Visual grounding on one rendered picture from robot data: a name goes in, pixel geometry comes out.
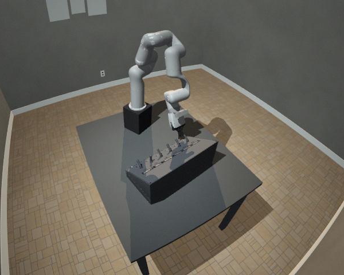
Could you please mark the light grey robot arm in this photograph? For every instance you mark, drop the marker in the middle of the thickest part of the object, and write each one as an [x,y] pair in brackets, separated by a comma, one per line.
[143,67]

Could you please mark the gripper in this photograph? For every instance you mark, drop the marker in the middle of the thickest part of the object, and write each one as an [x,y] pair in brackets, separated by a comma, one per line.
[176,123]

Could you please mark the black switch console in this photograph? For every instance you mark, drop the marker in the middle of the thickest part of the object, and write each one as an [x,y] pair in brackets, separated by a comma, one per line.
[161,173]

